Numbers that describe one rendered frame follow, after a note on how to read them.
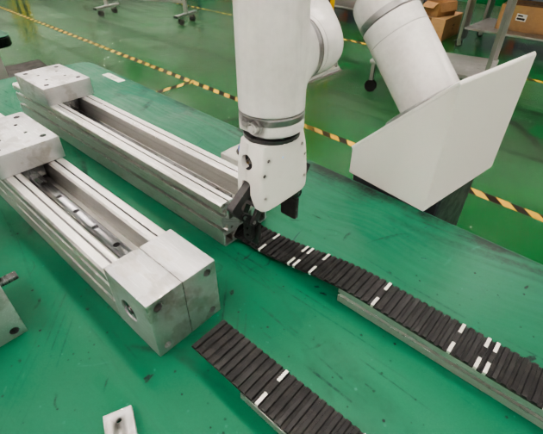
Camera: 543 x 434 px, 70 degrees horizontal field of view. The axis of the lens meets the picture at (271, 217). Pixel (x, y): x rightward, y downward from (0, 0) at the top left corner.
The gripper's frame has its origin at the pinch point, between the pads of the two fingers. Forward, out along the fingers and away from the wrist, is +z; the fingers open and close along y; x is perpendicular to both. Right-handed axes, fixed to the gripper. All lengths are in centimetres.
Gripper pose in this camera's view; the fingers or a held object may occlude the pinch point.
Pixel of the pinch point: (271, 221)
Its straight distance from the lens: 60.4
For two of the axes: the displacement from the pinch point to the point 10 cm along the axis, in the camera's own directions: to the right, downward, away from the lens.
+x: -7.4, -4.1, 5.3
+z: 0.0, 7.9, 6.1
